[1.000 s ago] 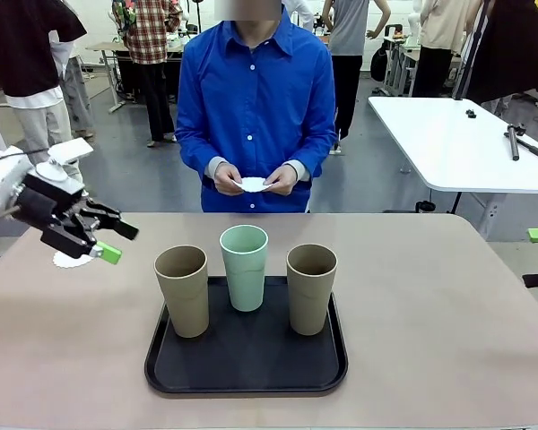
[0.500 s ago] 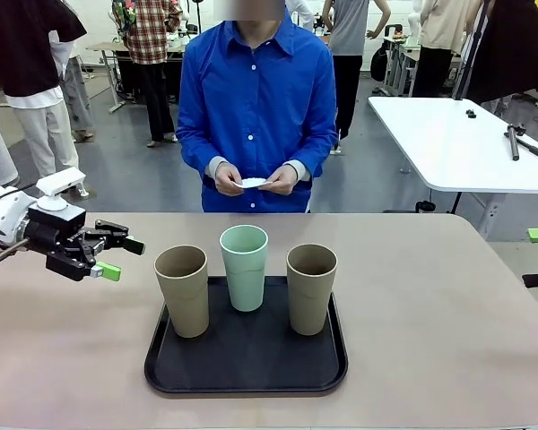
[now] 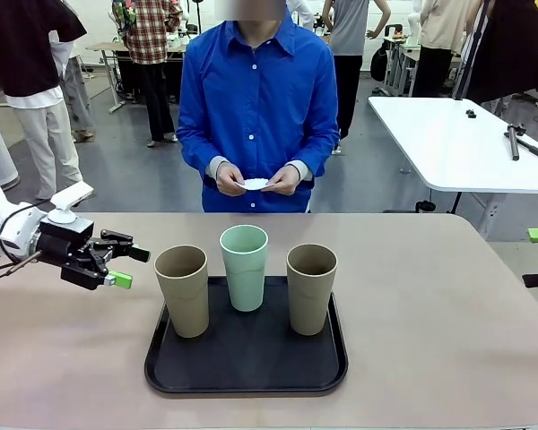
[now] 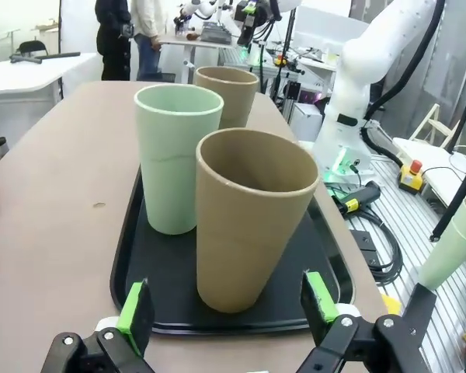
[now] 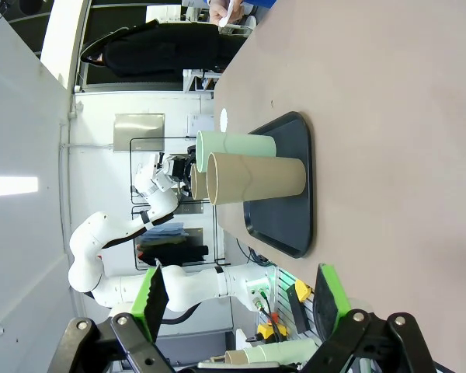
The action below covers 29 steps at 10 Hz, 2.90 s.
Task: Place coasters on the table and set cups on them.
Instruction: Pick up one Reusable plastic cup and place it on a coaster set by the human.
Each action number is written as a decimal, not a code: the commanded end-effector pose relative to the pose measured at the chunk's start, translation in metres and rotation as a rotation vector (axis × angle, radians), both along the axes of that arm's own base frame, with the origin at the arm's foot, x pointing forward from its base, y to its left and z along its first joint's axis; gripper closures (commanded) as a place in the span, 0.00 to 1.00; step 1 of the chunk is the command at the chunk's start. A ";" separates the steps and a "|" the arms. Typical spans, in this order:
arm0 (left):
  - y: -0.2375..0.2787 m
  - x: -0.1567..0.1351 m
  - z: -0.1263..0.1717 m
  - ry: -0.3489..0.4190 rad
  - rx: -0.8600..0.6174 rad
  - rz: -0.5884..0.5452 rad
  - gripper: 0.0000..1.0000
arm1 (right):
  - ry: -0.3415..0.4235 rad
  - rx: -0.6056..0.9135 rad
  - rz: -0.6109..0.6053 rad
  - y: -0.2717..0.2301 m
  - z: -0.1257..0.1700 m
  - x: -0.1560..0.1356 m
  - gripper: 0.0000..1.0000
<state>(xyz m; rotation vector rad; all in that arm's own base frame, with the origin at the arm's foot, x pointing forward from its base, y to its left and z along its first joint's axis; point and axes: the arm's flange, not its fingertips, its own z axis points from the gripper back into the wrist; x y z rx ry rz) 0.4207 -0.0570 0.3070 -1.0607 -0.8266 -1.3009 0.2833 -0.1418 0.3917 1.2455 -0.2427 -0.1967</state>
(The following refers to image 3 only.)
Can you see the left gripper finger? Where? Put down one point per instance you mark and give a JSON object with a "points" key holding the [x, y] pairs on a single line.
{"points": [[116, 244], [89, 273]]}

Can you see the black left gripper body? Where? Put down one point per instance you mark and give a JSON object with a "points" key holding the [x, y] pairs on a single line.
{"points": [[65, 237]]}

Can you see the brown tall cup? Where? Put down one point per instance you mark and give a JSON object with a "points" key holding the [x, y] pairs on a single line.
{"points": [[186, 304], [309, 304]]}

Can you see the mint green tall cup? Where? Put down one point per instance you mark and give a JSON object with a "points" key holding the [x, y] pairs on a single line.
{"points": [[246, 286]]}

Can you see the white scalloped paper coaster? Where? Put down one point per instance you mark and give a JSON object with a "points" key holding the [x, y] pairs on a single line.
{"points": [[253, 184]]}

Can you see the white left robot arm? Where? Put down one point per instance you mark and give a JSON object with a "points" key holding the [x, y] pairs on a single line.
{"points": [[0, 215]]}

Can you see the blue-sleeved right forearm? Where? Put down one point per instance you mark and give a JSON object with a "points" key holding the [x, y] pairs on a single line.
{"points": [[193, 152]]}

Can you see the person's right hand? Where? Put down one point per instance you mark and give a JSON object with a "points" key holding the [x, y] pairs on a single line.
{"points": [[228, 179]]}

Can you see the person's left hand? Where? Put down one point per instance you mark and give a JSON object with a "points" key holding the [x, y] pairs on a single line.
{"points": [[287, 181]]}

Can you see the short black metal rod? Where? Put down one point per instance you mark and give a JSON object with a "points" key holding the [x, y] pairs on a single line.
{"points": [[514, 145]]}

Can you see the white folding table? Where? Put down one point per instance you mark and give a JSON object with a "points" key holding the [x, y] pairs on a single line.
{"points": [[453, 143]]}

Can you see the small black clamp part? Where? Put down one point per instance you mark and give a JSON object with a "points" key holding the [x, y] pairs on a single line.
{"points": [[471, 114]]}

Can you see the person in grey trousers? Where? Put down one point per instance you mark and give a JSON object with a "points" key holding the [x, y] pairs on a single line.
{"points": [[78, 98]]}

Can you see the black plastic tray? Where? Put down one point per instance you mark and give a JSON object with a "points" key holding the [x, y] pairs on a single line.
{"points": [[246, 358]]}

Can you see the black tripod pole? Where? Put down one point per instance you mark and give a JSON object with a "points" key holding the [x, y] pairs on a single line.
{"points": [[468, 67]]}

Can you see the person in black dress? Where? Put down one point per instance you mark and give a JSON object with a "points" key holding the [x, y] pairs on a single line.
{"points": [[506, 45]]}

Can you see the person in blue shirt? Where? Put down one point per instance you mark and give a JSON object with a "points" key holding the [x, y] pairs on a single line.
{"points": [[260, 112]]}

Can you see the grey background desk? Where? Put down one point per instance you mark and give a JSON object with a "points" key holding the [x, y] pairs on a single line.
{"points": [[105, 46]]}

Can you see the person in black top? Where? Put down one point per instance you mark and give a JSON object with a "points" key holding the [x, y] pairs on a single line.
{"points": [[22, 45]]}

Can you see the person in plaid shirt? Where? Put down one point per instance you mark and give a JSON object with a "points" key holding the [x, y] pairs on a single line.
{"points": [[148, 36]]}

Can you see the white background desk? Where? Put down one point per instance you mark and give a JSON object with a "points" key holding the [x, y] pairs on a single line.
{"points": [[403, 54]]}

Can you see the person in beige top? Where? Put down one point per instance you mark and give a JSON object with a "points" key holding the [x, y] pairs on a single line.
{"points": [[444, 22]]}

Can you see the black hanging bag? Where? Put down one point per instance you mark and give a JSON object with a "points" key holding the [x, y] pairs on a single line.
{"points": [[379, 65]]}

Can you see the person in grey shirt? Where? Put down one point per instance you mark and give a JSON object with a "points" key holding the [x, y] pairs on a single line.
{"points": [[347, 31]]}

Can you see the person in white shirt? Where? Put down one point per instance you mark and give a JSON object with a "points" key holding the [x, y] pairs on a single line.
{"points": [[302, 13]]}

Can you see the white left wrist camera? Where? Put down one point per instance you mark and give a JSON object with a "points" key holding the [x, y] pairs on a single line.
{"points": [[72, 196]]}

